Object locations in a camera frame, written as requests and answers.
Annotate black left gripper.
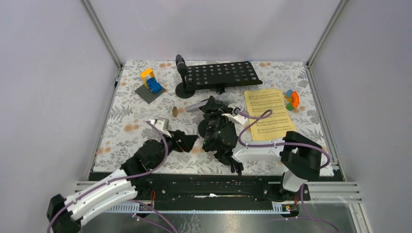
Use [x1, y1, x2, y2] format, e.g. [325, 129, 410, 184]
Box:
[151, 129, 198, 168]

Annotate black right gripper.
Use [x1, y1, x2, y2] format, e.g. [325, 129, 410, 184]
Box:
[202, 95, 236, 149]

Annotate silver grey microphone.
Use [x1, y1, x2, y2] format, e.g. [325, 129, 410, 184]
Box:
[185, 92, 235, 113]

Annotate black tripod music stand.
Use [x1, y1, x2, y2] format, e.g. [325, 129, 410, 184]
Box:
[184, 61, 264, 177]

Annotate yellow sheet music page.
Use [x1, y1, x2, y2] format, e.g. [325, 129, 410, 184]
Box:
[244, 88, 296, 141]

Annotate black microphone stand base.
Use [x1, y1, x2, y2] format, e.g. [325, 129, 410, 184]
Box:
[198, 100, 210, 138]
[175, 75, 195, 99]

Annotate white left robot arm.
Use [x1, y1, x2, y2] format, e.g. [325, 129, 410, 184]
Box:
[46, 130, 198, 233]

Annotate small wooden block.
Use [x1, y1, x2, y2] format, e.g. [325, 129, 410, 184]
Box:
[172, 106, 179, 117]

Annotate floral patterned table cloth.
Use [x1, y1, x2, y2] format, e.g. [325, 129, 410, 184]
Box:
[92, 61, 327, 175]

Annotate black left microphone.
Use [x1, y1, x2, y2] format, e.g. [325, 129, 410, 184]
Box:
[175, 54, 188, 78]

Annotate grey building block baseplate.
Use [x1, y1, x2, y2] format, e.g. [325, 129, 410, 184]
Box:
[135, 85, 166, 104]

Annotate blue toy block car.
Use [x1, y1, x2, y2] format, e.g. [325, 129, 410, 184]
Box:
[146, 77, 163, 94]

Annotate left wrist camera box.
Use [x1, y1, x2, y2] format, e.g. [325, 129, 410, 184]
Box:
[146, 118, 172, 138]

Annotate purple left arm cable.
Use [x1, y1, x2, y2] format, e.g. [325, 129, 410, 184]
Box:
[46, 120, 179, 233]

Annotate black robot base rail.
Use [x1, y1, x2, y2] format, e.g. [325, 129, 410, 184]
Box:
[135, 173, 311, 212]

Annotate yellow toy block frame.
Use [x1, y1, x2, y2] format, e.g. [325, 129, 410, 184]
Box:
[140, 68, 155, 88]

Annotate orange rainbow ring toy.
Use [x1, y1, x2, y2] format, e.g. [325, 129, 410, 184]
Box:
[285, 89, 300, 111]

